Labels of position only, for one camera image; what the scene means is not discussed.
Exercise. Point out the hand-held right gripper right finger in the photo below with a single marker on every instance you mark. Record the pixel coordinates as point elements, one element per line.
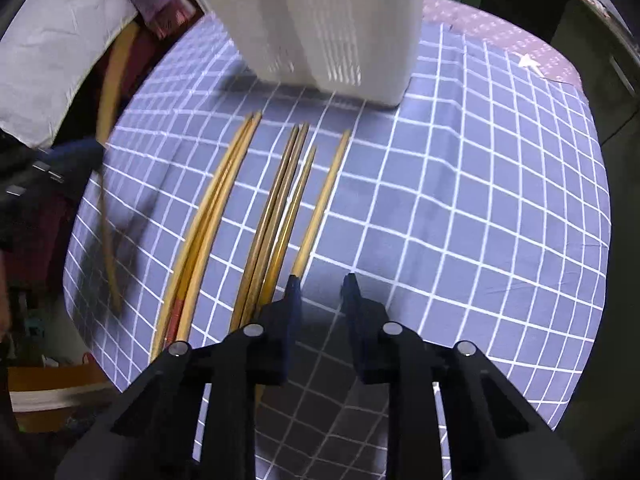
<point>350,310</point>

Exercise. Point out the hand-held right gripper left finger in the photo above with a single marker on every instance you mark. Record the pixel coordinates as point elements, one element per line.
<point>294,310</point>

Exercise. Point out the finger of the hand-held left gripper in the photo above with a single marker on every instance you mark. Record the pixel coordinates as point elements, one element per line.
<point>75,157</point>

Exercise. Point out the white plastic utensil holder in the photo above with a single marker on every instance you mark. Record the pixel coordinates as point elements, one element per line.
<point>325,20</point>

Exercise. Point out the white hanging sheet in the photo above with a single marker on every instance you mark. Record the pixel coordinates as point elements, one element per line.
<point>50,50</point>

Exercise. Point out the blue checkered tablecloth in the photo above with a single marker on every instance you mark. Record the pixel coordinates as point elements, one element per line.
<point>450,210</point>

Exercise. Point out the wooden board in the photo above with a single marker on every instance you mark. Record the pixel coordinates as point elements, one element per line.
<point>50,380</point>

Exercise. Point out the white star sticker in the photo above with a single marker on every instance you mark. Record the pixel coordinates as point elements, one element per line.
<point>529,62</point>

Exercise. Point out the purple patterned cloth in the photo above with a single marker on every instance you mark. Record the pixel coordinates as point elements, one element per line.
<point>480,20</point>

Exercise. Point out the dark kitchen cabinet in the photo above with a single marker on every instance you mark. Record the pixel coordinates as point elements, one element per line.
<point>600,100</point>

